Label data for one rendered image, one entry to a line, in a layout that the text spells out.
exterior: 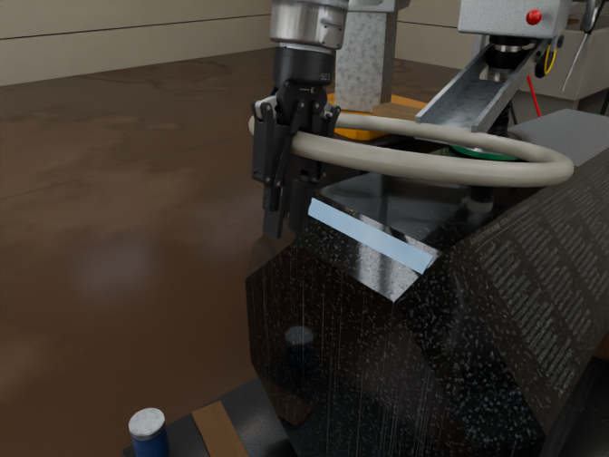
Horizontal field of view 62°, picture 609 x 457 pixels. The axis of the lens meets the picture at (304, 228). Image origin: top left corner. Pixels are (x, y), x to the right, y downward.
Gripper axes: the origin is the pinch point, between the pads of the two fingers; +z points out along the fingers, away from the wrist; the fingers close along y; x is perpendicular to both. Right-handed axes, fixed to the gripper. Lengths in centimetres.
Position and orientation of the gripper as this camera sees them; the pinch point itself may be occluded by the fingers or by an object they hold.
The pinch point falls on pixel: (286, 209)
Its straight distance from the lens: 67.6
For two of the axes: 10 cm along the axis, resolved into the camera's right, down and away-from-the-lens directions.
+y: 7.2, -1.3, 6.8
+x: -6.8, -3.0, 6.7
